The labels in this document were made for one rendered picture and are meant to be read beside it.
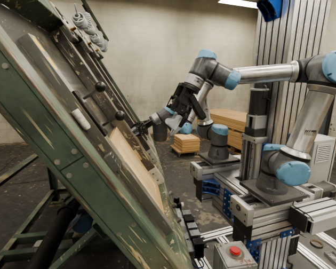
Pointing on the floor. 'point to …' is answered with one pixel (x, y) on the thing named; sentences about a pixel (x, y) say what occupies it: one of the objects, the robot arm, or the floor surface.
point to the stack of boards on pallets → (237, 128)
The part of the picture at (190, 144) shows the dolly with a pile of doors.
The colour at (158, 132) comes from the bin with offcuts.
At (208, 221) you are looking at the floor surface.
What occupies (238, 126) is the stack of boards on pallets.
